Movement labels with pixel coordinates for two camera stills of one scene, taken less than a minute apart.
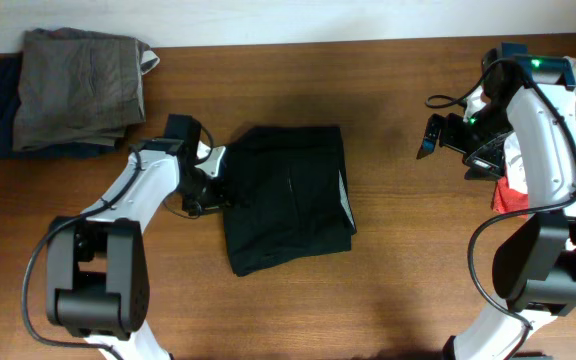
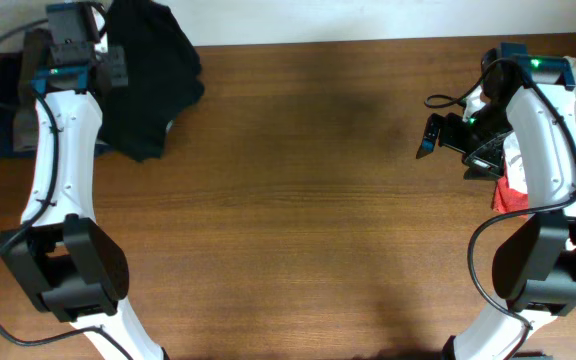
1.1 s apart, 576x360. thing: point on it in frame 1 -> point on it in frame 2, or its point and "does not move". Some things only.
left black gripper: (215, 202) -> (117, 60)
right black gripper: (491, 161) does not move
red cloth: (506, 199) does not move
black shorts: (287, 196) -> (164, 78)
